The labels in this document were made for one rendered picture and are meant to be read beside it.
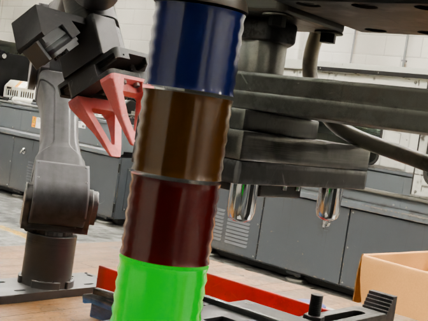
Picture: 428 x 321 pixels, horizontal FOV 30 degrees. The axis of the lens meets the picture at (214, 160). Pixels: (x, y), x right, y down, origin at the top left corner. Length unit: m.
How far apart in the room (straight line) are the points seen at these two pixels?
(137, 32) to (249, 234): 4.77
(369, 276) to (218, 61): 2.75
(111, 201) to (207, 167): 7.25
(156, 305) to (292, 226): 5.81
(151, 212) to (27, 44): 0.57
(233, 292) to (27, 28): 0.38
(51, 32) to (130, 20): 9.80
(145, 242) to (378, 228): 5.41
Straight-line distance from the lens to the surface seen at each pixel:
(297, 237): 6.10
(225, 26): 0.32
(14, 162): 8.84
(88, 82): 0.89
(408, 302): 2.96
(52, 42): 0.86
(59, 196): 0.97
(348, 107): 0.53
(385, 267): 3.01
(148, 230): 0.32
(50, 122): 1.07
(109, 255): 1.32
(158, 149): 0.32
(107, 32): 0.91
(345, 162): 0.65
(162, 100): 0.32
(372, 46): 8.22
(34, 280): 1.01
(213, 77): 0.32
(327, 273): 5.95
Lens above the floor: 1.15
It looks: 3 degrees down
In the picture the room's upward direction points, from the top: 8 degrees clockwise
